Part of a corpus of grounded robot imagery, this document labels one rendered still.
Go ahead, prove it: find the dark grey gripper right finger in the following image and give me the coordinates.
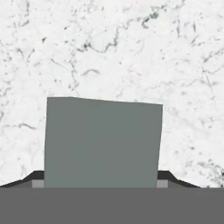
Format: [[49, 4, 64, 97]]
[[157, 170, 202, 189]]

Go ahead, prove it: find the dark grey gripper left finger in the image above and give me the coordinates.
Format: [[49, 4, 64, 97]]
[[0, 170, 46, 189]]

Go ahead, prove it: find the grey-green sponge block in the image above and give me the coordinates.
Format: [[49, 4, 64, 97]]
[[43, 96, 164, 189]]

